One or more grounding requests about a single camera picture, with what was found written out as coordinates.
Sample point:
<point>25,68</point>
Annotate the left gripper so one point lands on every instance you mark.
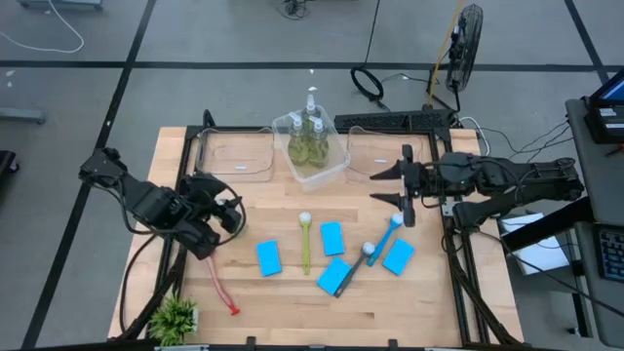
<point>202,185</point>

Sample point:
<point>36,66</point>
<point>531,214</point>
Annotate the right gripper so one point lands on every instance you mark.
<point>424,180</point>

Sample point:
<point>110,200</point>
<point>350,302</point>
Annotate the blue dish brush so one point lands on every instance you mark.
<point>382,244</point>

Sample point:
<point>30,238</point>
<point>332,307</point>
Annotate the blue cellulose sponge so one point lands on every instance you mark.
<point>398,257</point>
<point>269,258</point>
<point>333,239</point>
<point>332,275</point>

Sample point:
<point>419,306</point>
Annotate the red dish brush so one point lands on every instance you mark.
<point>219,287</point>

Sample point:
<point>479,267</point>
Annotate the green dish brush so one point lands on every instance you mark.
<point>306,248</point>

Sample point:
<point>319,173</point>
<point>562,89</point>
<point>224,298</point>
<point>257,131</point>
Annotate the green soap bottle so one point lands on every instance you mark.
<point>298,151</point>
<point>310,105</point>

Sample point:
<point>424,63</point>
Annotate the grey dish brush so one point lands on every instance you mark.
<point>353,270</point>

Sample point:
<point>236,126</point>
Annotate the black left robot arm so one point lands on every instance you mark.
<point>151,205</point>

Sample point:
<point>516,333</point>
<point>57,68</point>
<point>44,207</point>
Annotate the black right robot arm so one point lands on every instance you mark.
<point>526,180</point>

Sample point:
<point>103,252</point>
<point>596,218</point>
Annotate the shallow clear plastic tray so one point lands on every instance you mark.
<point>370,146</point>
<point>234,156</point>

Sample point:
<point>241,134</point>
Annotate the tall clear plastic bin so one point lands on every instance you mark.
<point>336,168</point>

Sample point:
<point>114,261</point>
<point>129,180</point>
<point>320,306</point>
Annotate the black keyboard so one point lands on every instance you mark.
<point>612,253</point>
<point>390,121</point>

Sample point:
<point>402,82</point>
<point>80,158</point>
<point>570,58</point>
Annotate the small potted green plant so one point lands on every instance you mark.
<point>173,319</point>

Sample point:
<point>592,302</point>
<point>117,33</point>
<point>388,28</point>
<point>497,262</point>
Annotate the black floor fan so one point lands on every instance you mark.
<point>465,49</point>

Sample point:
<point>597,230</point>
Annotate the grey desk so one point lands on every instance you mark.
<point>599,185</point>

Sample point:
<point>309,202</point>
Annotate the black box device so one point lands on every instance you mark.
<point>604,124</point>

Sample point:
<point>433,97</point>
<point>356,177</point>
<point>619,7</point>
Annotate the black chair base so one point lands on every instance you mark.
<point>7,163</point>

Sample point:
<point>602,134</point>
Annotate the grey metal foot bar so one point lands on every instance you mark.
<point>22,116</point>

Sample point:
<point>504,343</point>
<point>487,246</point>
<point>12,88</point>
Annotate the laptop with blue screen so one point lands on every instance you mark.
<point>614,92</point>

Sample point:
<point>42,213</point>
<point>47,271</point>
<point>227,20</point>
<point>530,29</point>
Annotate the grey cart base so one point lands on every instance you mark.
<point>58,4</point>

